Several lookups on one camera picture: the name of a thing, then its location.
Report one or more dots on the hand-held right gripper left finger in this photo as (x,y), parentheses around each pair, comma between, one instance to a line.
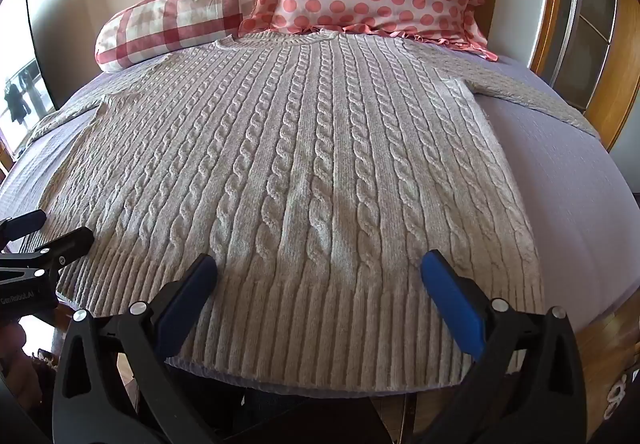
(187,299)

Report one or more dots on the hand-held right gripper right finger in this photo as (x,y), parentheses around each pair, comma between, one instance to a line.
(452,299)

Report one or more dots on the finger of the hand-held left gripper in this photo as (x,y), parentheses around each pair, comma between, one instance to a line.
(25,223)
(70,244)

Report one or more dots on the person's left hand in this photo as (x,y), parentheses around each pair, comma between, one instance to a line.
(17,364)

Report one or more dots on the red checked pillow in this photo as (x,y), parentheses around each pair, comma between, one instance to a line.
(170,23)

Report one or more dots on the grey panelled wardrobe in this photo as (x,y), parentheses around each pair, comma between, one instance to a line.
(590,18)

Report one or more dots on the wall poster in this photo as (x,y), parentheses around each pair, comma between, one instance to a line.
(25,88)

